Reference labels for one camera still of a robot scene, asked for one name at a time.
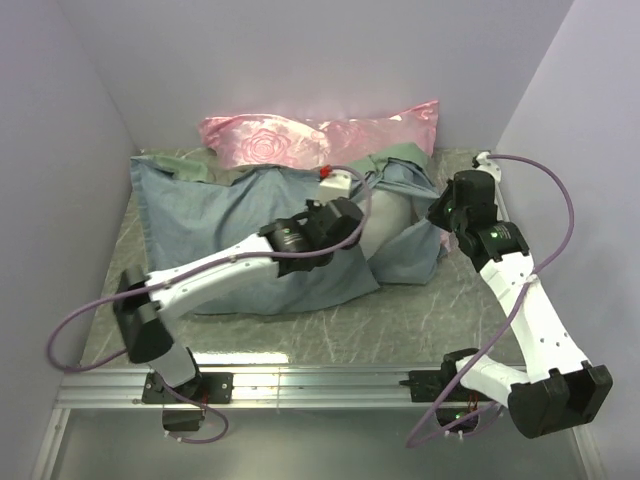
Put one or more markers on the pink rose satin pillow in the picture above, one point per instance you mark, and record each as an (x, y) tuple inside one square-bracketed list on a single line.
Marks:
[(266, 139)]

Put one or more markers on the black right controller box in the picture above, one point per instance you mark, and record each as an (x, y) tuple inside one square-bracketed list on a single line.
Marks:
[(452, 420)]

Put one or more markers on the aluminium front mounting rail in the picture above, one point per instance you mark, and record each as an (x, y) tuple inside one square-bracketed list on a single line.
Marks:
[(255, 387)]

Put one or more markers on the aluminium right side rail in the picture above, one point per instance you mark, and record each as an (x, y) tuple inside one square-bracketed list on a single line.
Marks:
[(507, 267)]

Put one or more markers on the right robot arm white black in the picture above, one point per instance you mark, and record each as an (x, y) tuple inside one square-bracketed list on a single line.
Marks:
[(559, 388)]

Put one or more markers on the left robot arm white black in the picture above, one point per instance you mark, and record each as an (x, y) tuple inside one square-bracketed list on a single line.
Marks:
[(145, 301)]

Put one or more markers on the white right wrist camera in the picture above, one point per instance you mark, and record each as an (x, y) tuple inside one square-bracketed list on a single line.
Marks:
[(483, 163)]

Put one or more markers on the black controller box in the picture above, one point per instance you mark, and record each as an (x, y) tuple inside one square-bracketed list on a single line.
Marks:
[(452, 420), (182, 421)]

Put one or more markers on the black left controller box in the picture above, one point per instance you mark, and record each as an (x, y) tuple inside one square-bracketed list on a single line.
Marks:
[(182, 421)]

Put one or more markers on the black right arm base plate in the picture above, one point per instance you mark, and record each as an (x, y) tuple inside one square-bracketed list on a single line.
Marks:
[(425, 386)]

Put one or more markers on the white pillow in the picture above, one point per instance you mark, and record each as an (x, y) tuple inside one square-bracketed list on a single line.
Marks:
[(391, 214)]

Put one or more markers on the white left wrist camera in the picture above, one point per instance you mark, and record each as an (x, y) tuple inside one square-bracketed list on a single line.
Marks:
[(333, 184)]

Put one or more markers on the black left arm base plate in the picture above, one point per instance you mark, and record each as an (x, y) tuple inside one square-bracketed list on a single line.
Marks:
[(209, 387)]

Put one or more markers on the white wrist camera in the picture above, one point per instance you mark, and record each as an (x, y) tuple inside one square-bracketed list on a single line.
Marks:
[(483, 163), (333, 184)]

